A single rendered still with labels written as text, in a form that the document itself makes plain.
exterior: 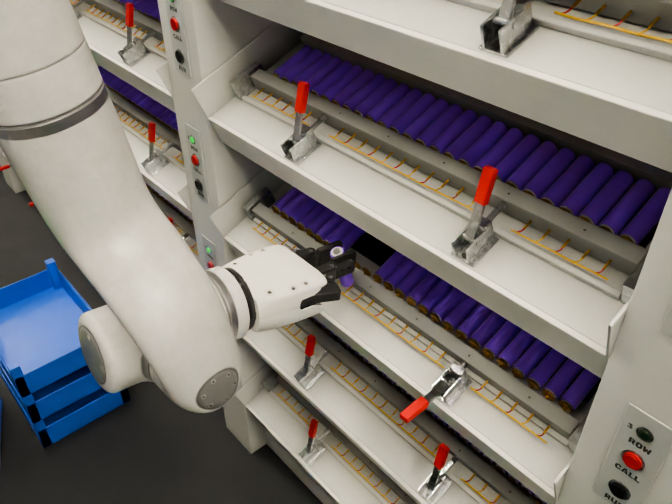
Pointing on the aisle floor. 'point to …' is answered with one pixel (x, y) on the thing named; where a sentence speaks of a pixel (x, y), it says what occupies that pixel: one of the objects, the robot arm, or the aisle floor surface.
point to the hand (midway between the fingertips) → (335, 260)
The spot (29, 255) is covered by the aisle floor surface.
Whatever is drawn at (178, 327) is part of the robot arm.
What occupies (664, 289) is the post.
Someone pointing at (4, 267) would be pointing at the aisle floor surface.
